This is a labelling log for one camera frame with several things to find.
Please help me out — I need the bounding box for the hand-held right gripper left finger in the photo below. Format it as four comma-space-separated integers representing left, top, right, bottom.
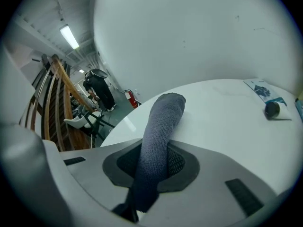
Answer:
42, 138, 143, 227

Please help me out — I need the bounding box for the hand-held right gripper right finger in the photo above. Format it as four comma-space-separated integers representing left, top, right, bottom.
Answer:
139, 139, 292, 226

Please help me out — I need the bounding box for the grey cloth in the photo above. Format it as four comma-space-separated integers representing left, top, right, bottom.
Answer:
131, 92, 187, 214

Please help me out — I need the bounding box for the white tabletop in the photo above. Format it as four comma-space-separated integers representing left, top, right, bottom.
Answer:
100, 79, 302, 196

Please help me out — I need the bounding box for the white chair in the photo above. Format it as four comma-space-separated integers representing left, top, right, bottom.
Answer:
63, 110, 112, 148

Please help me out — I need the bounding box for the red fire extinguisher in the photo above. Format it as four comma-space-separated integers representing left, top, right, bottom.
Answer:
124, 89, 139, 109

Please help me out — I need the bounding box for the black and white cylinder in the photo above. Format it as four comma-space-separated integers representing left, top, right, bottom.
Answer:
264, 100, 293, 121

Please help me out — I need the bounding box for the printed leaflet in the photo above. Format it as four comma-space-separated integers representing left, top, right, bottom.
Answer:
243, 79, 288, 106

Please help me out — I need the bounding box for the wooden stair railing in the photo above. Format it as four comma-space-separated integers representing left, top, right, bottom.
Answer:
18, 53, 100, 151

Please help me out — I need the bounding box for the teal flat item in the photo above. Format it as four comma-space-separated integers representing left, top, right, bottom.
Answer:
294, 98, 303, 123

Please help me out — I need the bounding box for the long ceiling light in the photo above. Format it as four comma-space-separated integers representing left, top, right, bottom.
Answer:
59, 25, 80, 50

